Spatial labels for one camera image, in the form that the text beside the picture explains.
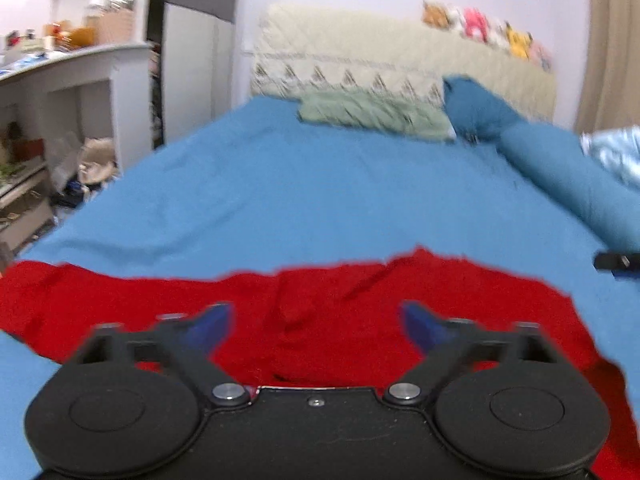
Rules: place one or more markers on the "light blue cloth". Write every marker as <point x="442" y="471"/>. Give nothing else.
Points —
<point x="616" y="152"/>

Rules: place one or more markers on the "grey white wardrobe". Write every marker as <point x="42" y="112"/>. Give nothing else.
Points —
<point x="197" y="45"/>

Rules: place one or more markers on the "beige curtain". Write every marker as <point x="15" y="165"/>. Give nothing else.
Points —
<point x="610" y="45"/>

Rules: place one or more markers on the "red garment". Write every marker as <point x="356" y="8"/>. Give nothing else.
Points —
<point x="325" y="305"/>

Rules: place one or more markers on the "light pink plush toy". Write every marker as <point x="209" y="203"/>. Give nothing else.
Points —
<point x="541" y="55"/>

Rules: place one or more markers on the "brown plush toy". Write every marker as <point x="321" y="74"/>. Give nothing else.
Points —
<point x="435" y="14"/>

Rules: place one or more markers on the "blue pillow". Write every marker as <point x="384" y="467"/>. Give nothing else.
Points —
<point x="475" y="107"/>

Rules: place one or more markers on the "blue rolled duvet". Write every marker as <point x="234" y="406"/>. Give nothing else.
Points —
<point x="565" y="175"/>

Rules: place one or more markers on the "white shelf unit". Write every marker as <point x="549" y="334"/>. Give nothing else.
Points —
<point x="75" y="105"/>

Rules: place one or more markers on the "beige quilted headboard cover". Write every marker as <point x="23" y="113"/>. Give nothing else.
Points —
<point x="380" y="55"/>

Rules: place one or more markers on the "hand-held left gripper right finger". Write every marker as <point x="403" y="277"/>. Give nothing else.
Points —
<point x="419" y="324"/>

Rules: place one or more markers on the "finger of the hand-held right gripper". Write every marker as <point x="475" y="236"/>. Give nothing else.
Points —
<point x="614" y="261"/>

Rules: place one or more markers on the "clear plastic container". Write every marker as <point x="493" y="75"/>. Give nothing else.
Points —
<point x="107" y="4"/>

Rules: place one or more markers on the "yellow plush toy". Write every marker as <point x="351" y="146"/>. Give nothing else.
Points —
<point x="518" y="40"/>

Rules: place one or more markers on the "green pillow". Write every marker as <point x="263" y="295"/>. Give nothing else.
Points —
<point x="375" y="112"/>

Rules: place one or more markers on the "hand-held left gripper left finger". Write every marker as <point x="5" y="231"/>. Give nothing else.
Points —
<point x="216" y="324"/>

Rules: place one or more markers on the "blue bed sheet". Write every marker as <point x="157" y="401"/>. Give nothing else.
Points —
<point x="300" y="185"/>

